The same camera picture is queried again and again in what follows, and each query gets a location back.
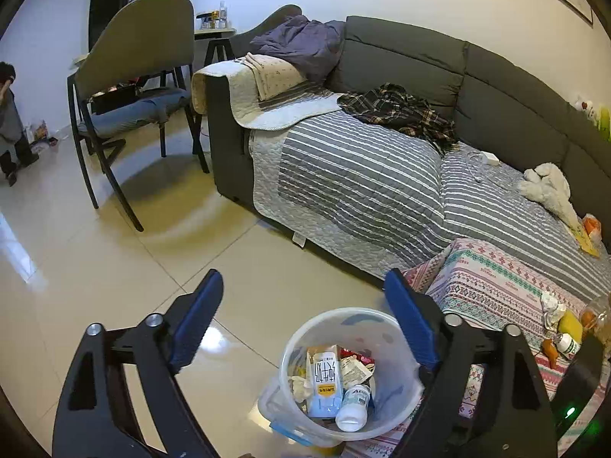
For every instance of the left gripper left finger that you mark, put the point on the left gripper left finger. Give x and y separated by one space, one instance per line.
95 414

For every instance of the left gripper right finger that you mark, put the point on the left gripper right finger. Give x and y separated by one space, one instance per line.
483 396

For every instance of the orange peel wrapper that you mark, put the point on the orange peel wrapper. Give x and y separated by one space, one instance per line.
548 349

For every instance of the yellow sponge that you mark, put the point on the yellow sponge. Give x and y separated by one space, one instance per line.
569 324

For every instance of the white tissue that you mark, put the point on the white tissue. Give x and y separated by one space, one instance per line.
553 311

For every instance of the white milk bottle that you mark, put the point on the white milk bottle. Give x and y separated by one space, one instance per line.
566 345
353 414

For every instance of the white paper carton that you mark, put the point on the white paper carton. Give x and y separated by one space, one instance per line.
354 373

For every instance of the white trash bin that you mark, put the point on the white trash bin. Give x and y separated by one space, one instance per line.
395 386

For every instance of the red snack bag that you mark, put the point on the red snack bag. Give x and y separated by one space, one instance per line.
367 361

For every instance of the blue white small carton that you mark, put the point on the blue white small carton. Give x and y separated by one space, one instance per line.
325 377

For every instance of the orange tangerine left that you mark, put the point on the orange tangerine left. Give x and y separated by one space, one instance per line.
588 319

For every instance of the glass jar with cork lid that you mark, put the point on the glass jar with cork lid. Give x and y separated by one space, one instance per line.
601 307

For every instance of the yellow book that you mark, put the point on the yellow book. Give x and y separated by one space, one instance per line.
583 239

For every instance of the patterned tablecloth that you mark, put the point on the patterned tablecloth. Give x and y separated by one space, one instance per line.
490 288

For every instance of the orange snack packet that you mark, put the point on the orange snack packet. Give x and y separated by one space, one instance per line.
593 227

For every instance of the white plush toy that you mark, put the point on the white plush toy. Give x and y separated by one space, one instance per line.
546 185

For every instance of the white charger adapter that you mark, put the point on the white charger adapter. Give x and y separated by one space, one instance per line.
490 158

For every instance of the grey striped sofa cover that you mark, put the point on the grey striped sofa cover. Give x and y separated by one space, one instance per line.
380 200

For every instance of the yellow corn plush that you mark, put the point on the yellow corn plush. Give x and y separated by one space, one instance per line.
604 123

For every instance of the white rabbit toy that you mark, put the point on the white rabbit toy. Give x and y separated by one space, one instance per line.
584 106

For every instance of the person in background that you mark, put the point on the person in background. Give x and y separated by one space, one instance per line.
15 148

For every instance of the dark grey sofa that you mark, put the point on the dark grey sofa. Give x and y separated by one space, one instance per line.
495 104

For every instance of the dark plaid shirt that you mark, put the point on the dark plaid shirt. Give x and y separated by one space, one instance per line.
391 106

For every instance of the grey chair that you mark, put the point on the grey chair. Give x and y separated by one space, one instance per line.
133 77

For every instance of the cream pillow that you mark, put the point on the cream pillow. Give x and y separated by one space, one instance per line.
265 93

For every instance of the side table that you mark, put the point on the side table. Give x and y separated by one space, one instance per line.
213 29

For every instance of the purple jacket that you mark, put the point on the purple jacket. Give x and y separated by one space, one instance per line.
313 47

